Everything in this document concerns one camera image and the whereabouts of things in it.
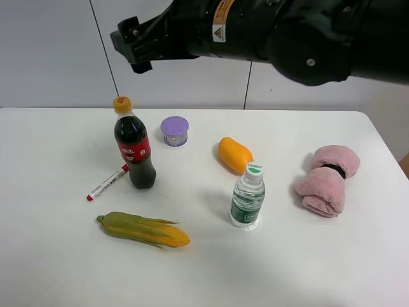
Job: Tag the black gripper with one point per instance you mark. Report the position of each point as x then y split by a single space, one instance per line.
181 31

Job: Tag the cola bottle yellow cap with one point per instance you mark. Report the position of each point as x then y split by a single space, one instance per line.
132 139

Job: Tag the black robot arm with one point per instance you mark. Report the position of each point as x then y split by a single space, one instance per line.
309 42

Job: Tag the purple lidded round jar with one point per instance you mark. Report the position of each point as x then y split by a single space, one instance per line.
175 130

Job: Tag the red white marker pen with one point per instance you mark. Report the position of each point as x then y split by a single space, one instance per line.
96 192

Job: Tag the orange toy mango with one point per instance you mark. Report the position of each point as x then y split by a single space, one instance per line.
234 155

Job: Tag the toy corn cob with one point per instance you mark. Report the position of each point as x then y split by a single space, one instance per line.
155 232

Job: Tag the clear water bottle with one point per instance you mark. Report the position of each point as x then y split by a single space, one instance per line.
248 197

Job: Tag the pink rolled towel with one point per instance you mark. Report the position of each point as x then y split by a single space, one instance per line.
323 189

